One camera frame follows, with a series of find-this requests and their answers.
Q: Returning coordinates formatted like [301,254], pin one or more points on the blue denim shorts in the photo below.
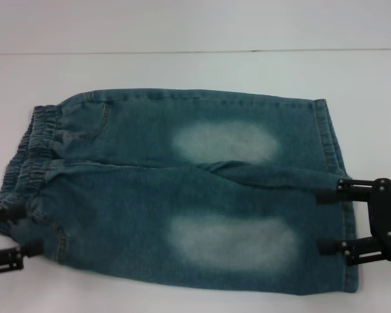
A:
[143,202]

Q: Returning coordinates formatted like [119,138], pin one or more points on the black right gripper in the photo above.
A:
[386,221]

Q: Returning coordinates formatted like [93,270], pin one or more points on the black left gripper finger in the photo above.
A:
[9,257]
[5,213]

